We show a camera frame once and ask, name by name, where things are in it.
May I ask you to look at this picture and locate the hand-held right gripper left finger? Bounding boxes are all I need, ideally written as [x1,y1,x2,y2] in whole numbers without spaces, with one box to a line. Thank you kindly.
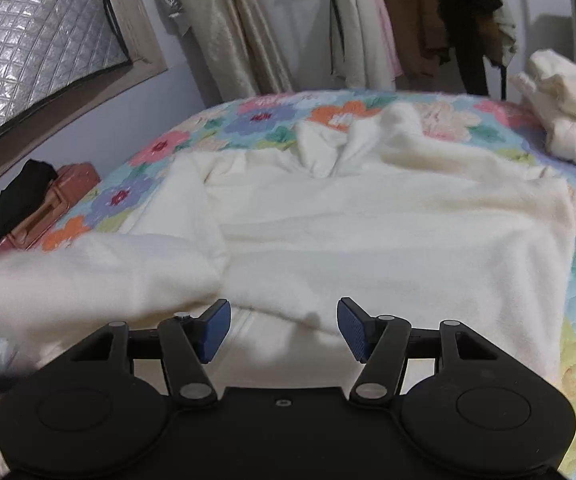
[70,299,232,407]

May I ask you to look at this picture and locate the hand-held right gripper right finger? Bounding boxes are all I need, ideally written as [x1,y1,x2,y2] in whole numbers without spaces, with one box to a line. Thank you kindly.
[336,297,498,404]

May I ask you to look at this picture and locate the white fleece sweater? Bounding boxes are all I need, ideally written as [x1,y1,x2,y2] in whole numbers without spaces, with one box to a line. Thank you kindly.
[0,101,576,386]

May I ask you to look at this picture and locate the black clothes rack pole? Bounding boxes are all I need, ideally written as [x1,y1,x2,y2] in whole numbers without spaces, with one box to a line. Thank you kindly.
[319,0,343,77]

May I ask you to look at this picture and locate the red storage box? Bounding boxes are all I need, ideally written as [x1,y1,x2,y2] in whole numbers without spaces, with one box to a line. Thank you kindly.
[0,161,101,261]

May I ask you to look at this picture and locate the floral quilted bedspread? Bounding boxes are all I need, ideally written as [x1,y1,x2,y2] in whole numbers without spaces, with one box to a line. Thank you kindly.
[0,89,576,476]

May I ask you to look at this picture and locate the black folded cloth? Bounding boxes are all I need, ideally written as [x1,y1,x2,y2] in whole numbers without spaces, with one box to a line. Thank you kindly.
[0,159,60,257]

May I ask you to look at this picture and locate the pink hanging garment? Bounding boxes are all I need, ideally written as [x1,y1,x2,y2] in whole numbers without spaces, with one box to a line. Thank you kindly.
[367,0,405,79]

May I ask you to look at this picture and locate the white hanging garment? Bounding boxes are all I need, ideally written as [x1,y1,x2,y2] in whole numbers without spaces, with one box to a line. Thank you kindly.
[330,0,393,89]

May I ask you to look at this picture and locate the beige curtain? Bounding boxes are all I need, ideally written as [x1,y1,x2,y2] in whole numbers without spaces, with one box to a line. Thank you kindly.
[168,0,295,97]

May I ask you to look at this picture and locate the cream folded quilt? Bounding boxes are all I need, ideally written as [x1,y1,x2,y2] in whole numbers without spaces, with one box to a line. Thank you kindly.
[510,49,576,177]

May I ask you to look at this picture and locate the brown hanging garment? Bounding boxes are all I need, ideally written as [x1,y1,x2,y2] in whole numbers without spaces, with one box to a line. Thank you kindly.
[370,0,454,79]

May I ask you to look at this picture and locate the pale green hanging garment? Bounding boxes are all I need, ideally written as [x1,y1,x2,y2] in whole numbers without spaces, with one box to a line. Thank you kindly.
[488,0,518,69]

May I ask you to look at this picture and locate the silver quilted window cover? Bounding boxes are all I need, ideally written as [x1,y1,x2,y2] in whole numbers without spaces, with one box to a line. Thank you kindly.
[0,0,134,161]

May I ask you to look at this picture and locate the beige window frame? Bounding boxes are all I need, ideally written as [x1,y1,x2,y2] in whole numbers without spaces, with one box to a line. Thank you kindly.
[0,0,169,201]

